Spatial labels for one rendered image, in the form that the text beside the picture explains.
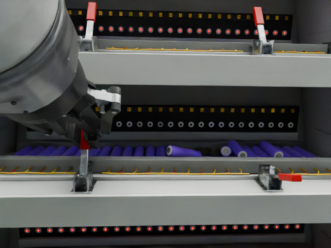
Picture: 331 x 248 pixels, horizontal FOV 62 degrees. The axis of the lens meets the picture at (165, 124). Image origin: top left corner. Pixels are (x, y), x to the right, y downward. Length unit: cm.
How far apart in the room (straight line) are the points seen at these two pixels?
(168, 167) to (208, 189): 8
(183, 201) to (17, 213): 22
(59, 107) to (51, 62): 6
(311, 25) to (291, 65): 23
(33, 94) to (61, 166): 29
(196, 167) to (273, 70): 19
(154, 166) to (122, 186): 7
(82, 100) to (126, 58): 17
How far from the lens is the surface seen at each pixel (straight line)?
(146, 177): 42
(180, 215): 40
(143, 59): 41
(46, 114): 23
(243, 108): 57
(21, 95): 18
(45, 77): 18
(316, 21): 67
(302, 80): 47
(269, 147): 52
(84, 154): 41
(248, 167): 47
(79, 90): 24
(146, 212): 39
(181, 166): 44
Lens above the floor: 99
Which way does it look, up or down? 8 degrees up
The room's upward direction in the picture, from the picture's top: straight up
